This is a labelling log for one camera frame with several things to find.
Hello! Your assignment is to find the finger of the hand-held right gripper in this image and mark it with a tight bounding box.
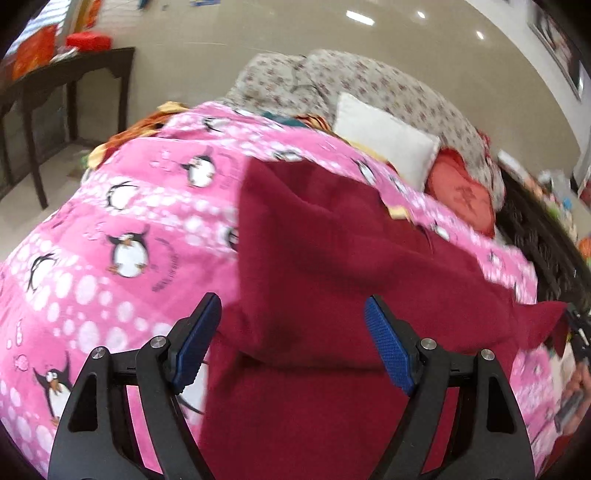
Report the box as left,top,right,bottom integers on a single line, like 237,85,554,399
564,302,591,365

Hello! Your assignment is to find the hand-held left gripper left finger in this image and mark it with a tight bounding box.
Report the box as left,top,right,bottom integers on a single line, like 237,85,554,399
47,292,223,480

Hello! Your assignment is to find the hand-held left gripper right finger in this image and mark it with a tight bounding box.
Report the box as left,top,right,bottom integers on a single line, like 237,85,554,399
364,294,541,480

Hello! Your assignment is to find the dark red cloth garment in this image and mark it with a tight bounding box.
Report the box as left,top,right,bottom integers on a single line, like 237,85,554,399
198,156,570,480

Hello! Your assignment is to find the person's right hand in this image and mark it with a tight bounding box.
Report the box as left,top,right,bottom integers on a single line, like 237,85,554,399
566,367,591,437

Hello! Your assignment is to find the dark carved wooden headboard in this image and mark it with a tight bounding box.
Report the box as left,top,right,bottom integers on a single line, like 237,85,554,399
493,161,591,319

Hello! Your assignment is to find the pink penguin print blanket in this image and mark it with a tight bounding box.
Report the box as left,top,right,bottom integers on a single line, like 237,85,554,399
0,102,571,480

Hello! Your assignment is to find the red cushion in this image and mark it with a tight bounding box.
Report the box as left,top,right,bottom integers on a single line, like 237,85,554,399
426,148,496,238

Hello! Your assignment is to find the white pillow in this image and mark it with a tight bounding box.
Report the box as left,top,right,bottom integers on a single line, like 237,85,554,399
331,92,441,192

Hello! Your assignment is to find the orange yellow patterned cloth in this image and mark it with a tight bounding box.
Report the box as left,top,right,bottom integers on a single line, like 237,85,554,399
82,100,191,171

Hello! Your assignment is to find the teal cloth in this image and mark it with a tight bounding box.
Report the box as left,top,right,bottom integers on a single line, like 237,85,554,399
261,111,309,130

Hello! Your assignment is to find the floral beige quilt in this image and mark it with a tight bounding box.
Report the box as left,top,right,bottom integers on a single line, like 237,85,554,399
225,49,506,208

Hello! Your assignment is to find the dark wooden side table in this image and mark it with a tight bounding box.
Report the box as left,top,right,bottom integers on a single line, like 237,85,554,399
0,47,136,209

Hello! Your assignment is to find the red box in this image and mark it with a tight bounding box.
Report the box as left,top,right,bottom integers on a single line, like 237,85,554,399
65,31,112,51

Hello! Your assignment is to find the orange bag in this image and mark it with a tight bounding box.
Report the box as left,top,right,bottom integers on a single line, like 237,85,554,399
11,24,58,81

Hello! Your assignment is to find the framed wall picture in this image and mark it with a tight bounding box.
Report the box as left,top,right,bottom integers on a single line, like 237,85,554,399
529,0,587,100

